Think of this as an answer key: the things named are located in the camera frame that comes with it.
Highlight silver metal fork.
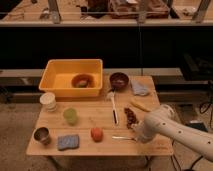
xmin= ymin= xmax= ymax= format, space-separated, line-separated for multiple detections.
xmin=112 ymin=136 xmax=136 ymax=141

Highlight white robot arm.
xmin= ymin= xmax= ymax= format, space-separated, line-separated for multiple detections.
xmin=133 ymin=104 xmax=213 ymax=162

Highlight green plastic cup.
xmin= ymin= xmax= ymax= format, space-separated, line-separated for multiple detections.
xmin=63 ymin=108 xmax=78 ymax=125

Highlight metal cup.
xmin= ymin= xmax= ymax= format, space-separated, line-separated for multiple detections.
xmin=34 ymin=127 xmax=51 ymax=145

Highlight dark red bowl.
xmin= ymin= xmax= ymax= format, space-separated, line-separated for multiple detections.
xmin=109 ymin=72 xmax=129 ymax=90

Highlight light blue cloth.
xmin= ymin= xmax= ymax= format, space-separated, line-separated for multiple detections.
xmin=131 ymin=80 xmax=149 ymax=96

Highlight wooden folding table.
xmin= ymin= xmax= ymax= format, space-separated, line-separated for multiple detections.
xmin=26 ymin=76 xmax=173 ymax=156

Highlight brown grape bunch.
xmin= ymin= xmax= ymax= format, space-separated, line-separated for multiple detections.
xmin=124 ymin=108 xmax=138 ymax=129

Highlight yellow banana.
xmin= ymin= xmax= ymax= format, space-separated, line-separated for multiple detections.
xmin=130 ymin=99 xmax=151 ymax=112

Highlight orange fruit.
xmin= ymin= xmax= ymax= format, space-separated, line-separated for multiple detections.
xmin=91 ymin=127 xmax=103 ymax=142

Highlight yellow plastic tub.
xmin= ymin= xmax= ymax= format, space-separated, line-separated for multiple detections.
xmin=39 ymin=59 xmax=103 ymax=98

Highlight white stacked cups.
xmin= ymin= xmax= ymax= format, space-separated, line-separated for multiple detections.
xmin=39 ymin=92 xmax=56 ymax=111

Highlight blue sponge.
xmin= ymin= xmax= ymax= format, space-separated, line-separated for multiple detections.
xmin=57 ymin=134 xmax=80 ymax=151

